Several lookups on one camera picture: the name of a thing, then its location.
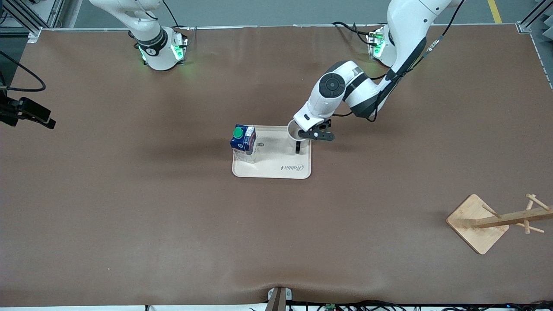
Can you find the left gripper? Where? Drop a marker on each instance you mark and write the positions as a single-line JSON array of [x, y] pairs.
[[298, 148]]

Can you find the blue white milk carton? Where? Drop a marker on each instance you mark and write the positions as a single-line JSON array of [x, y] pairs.
[[243, 142]]

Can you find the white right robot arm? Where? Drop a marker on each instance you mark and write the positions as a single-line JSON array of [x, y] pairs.
[[153, 43]]

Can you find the wooden cup rack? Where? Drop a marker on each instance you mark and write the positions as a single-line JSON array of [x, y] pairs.
[[475, 224]]

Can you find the cream rectangular plastic tray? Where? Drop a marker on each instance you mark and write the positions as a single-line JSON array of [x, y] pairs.
[[281, 160]]

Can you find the aluminium frame profile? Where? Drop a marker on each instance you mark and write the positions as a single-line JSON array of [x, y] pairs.
[[26, 19], [533, 17]]

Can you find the metal table edge bracket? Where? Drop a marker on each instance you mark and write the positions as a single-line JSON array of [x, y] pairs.
[[278, 298]]

